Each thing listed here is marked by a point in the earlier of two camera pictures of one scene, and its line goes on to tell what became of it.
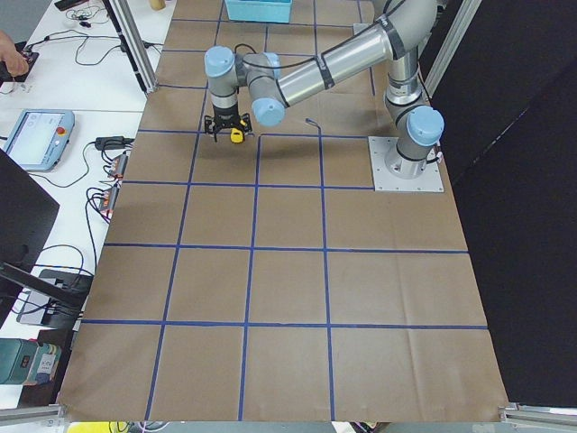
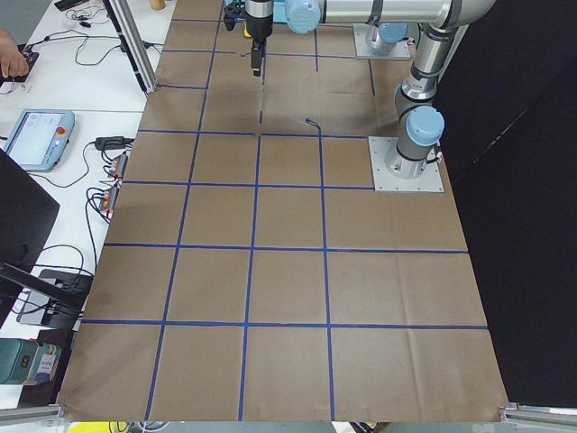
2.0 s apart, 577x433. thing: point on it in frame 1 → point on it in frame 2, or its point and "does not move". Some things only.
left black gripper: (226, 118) → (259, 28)
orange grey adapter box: (118, 167) does not move
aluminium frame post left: (134, 45) does not move
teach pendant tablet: (39, 138) does not move
